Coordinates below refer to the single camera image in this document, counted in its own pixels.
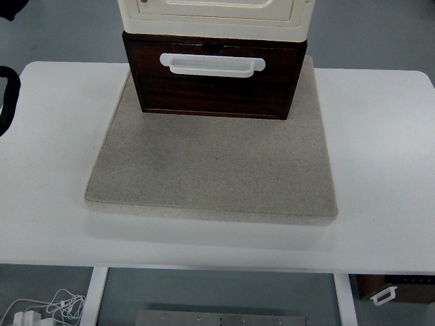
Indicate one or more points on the white drawer handle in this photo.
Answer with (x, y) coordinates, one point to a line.
(213, 66)

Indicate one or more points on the white table leg left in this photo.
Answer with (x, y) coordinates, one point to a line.
(94, 296)

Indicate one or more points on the grey fabric cushion pad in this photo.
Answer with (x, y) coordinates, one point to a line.
(217, 168)

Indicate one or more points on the brown wooden box on floor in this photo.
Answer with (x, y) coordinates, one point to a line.
(410, 288)

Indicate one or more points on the dark wooden drawer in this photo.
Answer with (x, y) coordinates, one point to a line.
(267, 94)

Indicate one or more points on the white table leg right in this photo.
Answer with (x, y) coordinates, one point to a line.
(345, 300)

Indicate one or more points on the white power adapter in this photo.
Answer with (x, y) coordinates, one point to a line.
(29, 318)

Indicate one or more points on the white handle on floor box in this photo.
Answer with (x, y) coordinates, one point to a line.
(384, 296)

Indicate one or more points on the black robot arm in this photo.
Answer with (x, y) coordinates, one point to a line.
(10, 8)

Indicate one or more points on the white table leg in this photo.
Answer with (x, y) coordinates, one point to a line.
(94, 296)
(345, 300)

